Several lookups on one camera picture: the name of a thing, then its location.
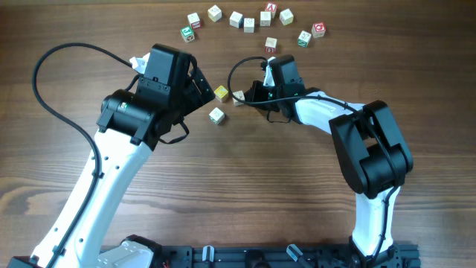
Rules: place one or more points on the blue sided wooden block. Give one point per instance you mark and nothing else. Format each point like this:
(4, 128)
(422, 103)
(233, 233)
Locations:
(236, 19)

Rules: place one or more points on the red sided wooden block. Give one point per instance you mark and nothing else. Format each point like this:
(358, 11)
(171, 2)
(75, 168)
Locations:
(194, 20)

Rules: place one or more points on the green sided wooden block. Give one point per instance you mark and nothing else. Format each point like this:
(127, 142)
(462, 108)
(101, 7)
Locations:
(304, 39)

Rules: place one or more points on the red letter A block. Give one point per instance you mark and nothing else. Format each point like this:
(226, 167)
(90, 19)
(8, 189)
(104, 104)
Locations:
(271, 7)

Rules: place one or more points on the yellow edged wooden block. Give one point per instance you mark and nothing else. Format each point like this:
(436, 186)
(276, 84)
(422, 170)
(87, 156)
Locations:
(215, 13)

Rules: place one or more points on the green letter wooden block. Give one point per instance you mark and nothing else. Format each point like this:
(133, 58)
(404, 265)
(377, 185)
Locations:
(187, 34)

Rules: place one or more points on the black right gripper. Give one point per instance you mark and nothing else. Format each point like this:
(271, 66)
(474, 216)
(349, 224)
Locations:
(254, 91)

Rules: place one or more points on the white green wooden block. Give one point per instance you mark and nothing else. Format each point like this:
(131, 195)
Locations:
(217, 115)

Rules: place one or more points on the plain wooden block right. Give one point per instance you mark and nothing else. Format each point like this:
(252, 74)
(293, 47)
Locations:
(286, 17)

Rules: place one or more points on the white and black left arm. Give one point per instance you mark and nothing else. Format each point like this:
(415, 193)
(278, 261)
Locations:
(129, 129)

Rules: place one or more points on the plain picture wooden block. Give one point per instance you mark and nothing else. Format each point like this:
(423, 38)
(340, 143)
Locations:
(248, 25)

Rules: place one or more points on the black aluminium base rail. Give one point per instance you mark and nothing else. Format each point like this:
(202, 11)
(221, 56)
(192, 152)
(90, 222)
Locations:
(327, 255)

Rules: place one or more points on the plain wooden block centre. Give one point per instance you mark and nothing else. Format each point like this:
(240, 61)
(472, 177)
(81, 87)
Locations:
(265, 18)

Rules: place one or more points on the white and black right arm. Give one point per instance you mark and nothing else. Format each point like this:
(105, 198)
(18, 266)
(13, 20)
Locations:
(373, 155)

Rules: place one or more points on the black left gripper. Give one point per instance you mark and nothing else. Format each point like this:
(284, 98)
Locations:
(201, 89)

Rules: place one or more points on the red letter O block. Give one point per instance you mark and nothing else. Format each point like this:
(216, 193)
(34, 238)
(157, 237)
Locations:
(318, 29)

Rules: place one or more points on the red bottomed wooden block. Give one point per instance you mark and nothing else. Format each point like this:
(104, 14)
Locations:
(270, 45)

